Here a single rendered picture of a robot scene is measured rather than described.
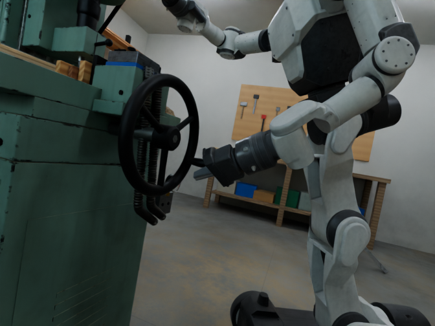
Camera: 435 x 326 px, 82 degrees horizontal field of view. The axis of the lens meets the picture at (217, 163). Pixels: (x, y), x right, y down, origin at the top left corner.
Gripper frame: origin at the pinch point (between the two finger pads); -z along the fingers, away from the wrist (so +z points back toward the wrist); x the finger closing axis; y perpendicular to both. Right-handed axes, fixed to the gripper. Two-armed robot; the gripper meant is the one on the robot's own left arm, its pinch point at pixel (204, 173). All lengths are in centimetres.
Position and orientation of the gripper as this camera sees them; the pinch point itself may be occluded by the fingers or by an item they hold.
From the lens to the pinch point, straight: 64.6
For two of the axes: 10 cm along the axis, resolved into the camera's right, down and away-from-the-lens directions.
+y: 0.2, -7.0, 7.1
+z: 8.7, -3.4, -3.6
